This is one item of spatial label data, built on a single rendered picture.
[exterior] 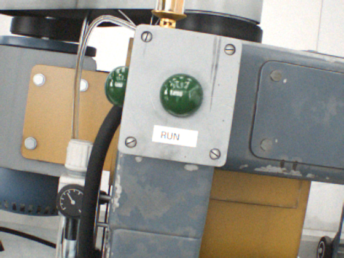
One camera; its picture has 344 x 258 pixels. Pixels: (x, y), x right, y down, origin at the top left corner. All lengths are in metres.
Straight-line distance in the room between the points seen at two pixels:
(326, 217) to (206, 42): 5.60
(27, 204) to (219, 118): 0.53
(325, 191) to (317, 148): 5.46
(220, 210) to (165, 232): 0.31
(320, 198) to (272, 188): 5.21
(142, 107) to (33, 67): 0.45
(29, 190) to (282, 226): 0.35
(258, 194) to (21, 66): 0.35
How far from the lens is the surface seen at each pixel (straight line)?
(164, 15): 0.56
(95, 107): 0.91
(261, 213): 0.86
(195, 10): 0.67
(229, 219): 0.85
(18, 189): 0.97
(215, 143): 0.49
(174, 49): 0.49
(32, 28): 0.98
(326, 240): 5.86
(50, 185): 0.98
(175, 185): 0.54
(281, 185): 0.80
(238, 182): 0.79
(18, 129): 0.93
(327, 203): 6.04
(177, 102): 0.47
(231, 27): 0.66
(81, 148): 0.75
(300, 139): 0.55
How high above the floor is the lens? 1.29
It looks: 3 degrees down
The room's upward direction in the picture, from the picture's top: 8 degrees clockwise
